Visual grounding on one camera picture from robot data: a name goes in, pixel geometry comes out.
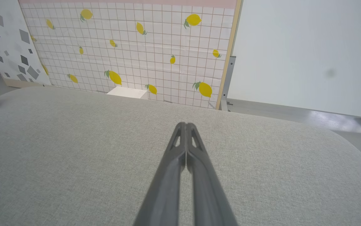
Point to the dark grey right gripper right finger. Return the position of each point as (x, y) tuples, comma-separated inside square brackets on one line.
[(208, 191)]

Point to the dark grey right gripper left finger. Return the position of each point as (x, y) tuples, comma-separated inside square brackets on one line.
[(164, 188)]

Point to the light grey fabric sofa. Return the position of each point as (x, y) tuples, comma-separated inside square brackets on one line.
[(73, 157)]

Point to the white rectangular box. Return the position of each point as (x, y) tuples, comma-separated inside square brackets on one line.
[(127, 92)]

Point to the lemon print tile partition panel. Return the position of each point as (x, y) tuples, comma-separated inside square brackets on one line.
[(136, 47)]

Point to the plain white partition panel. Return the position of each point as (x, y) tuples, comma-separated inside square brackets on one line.
[(293, 47)]

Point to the white panel with grey diamonds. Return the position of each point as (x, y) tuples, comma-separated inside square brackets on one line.
[(7, 37)]

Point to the grey metal panel bracket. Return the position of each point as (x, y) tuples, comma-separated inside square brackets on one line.
[(227, 78)]

